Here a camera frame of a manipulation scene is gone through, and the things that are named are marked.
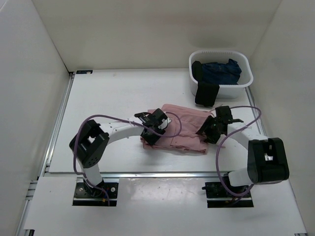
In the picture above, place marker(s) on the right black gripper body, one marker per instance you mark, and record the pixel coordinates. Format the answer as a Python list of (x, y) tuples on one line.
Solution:
[(211, 131)]

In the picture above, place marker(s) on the pink trousers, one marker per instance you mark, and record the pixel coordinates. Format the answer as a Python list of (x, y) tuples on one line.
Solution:
[(182, 130)]

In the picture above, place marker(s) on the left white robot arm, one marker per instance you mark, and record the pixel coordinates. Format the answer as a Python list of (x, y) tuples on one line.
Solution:
[(89, 144)]

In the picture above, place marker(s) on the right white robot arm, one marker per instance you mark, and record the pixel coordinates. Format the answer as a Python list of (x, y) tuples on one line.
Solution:
[(237, 182)]

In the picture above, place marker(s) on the black trousers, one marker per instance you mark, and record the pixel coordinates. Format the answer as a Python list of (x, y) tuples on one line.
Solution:
[(206, 93)]

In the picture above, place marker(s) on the blue denim trousers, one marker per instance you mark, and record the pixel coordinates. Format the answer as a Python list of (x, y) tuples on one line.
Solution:
[(222, 73)]

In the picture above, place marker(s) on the white plastic basket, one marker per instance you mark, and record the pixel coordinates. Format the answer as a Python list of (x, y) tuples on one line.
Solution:
[(222, 56)]

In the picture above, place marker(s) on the blue label sticker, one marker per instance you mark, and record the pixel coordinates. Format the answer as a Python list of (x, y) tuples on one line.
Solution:
[(84, 71)]

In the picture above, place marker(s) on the front aluminium rail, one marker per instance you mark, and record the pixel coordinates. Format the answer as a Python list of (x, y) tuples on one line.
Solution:
[(158, 174)]

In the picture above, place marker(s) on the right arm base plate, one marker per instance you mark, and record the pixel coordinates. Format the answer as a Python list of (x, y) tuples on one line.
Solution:
[(218, 197)]

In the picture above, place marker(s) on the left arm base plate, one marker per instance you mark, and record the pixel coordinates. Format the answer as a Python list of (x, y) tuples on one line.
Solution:
[(85, 197)]

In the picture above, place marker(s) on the left aluminium rail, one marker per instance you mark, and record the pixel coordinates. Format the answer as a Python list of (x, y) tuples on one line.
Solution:
[(54, 135)]

